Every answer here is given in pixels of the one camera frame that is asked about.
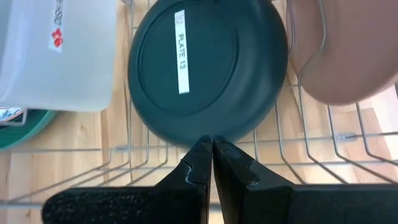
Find pink plate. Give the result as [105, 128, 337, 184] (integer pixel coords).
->
[287, 0, 398, 106]

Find translucent white cutlery holder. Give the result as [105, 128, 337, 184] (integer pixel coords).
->
[0, 0, 118, 113]

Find white ornate patterned plate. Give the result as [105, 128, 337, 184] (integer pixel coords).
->
[0, 105, 27, 124]

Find dark green plate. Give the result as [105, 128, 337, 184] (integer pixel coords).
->
[127, 0, 289, 147]

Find wire dish rack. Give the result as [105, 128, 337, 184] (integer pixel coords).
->
[0, 0, 398, 212]

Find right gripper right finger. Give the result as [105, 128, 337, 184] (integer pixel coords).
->
[212, 135, 398, 224]

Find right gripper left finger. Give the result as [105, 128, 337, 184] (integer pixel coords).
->
[42, 135, 213, 224]

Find large teal plate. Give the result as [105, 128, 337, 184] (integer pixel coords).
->
[0, 108, 58, 150]

